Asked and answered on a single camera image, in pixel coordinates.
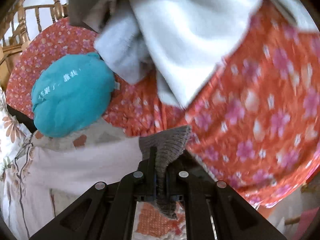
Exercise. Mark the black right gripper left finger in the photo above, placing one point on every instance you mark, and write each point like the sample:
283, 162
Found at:
105, 211

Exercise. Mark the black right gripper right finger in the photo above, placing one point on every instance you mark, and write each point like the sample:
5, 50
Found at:
213, 209

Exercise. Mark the light grey sweatshirt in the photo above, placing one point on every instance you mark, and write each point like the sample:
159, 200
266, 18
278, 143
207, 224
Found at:
190, 35

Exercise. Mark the heart pattern quilt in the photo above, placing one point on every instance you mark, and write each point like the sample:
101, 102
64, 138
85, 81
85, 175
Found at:
40, 170

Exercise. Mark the orange floral blanket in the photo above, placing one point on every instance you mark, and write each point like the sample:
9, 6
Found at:
53, 43

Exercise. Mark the white floral pillow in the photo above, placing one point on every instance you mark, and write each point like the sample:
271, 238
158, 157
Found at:
13, 135

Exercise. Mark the teal bundled cloth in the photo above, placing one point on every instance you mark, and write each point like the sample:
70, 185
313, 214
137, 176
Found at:
71, 94

